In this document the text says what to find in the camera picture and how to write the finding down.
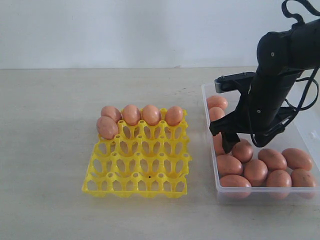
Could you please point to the brown egg packed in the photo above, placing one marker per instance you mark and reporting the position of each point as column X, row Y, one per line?
column 111, row 112
column 151, row 115
column 131, row 114
column 174, row 115

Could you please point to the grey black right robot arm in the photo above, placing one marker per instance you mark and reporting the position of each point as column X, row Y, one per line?
column 282, row 58

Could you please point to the clear plastic container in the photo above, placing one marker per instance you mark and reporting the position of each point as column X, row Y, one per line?
column 303, row 133

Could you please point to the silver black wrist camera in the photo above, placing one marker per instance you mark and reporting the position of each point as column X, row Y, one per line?
column 240, row 82

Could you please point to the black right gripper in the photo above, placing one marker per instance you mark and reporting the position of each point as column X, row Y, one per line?
column 259, row 112

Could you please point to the brown egg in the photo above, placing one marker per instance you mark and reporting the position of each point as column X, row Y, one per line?
column 216, row 101
column 218, row 145
column 273, row 159
column 228, row 165
column 279, row 178
column 107, row 127
column 303, row 178
column 297, row 159
column 243, row 151
column 215, row 113
column 255, row 171
column 234, row 180

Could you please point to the yellow plastic egg tray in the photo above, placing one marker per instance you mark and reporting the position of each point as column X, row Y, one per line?
column 140, row 160

